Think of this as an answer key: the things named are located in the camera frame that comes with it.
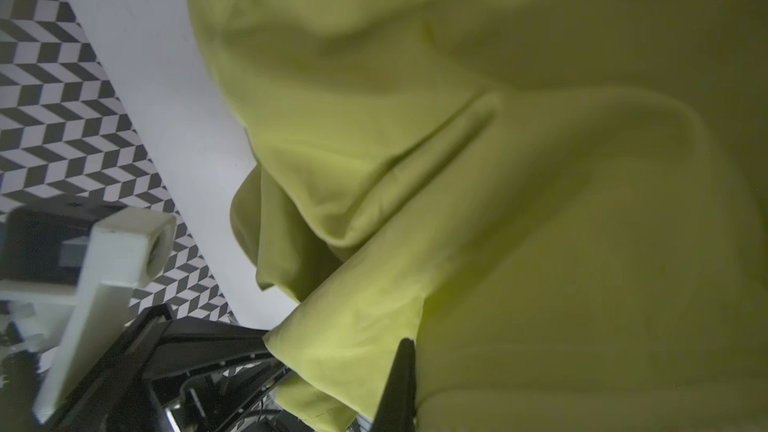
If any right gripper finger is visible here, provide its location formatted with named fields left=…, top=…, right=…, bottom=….
left=370, top=338, right=416, bottom=432

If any lime green zip jacket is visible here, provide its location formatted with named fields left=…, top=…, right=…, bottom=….
left=187, top=0, right=767, bottom=431

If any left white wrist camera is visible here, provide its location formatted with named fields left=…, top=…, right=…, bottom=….
left=1, top=198, right=176, bottom=422

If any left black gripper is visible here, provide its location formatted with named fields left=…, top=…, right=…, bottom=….
left=43, top=305, right=290, bottom=431

